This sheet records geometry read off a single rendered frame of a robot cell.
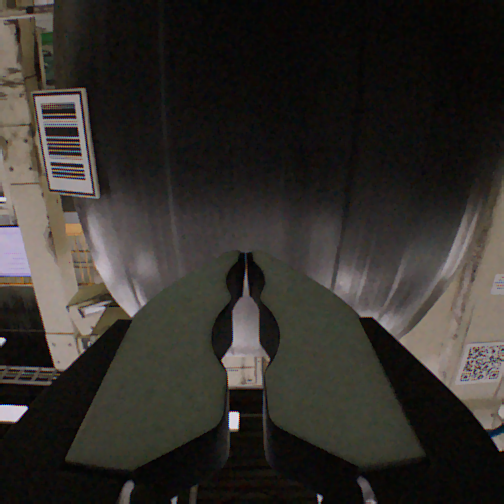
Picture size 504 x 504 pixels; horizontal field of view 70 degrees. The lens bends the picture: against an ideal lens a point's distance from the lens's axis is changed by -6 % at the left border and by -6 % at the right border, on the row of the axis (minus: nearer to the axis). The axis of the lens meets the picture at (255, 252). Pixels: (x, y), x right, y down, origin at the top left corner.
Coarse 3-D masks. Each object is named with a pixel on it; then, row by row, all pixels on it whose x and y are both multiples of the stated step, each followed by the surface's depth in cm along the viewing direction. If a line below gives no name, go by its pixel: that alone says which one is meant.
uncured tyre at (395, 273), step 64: (64, 0) 20; (128, 0) 17; (192, 0) 17; (256, 0) 17; (320, 0) 17; (384, 0) 17; (448, 0) 17; (64, 64) 20; (128, 64) 18; (192, 64) 18; (256, 64) 18; (320, 64) 18; (384, 64) 18; (448, 64) 18; (128, 128) 19; (192, 128) 19; (256, 128) 19; (320, 128) 19; (384, 128) 19; (448, 128) 19; (128, 192) 21; (192, 192) 20; (256, 192) 21; (320, 192) 21; (384, 192) 21; (448, 192) 21; (128, 256) 23; (192, 256) 23; (320, 256) 23; (384, 256) 23; (448, 256) 24; (256, 320) 27; (384, 320) 28
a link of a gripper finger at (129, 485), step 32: (128, 320) 9; (96, 352) 8; (64, 384) 7; (96, 384) 7; (32, 416) 7; (64, 416) 7; (0, 448) 6; (32, 448) 6; (64, 448) 6; (0, 480) 6; (32, 480) 6; (64, 480) 6; (96, 480) 6; (128, 480) 6
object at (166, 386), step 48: (192, 288) 10; (240, 288) 12; (144, 336) 9; (192, 336) 9; (144, 384) 8; (192, 384) 8; (96, 432) 7; (144, 432) 7; (192, 432) 7; (144, 480) 6; (192, 480) 7
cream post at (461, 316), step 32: (480, 256) 45; (448, 288) 51; (480, 288) 47; (448, 320) 51; (480, 320) 49; (416, 352) 61; (448, 352) 51; (448, 384) 53; (480, 384) 53; (480, 416) 56
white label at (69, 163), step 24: (48, 96) 20; (72, 96) 19; (48, 120) 20; (72, 120) 20; (48, 144) 21; (72, 144) 20; (48, 168) 22; (72, 168) 21; (72, 192) 22; (96, 192) 21
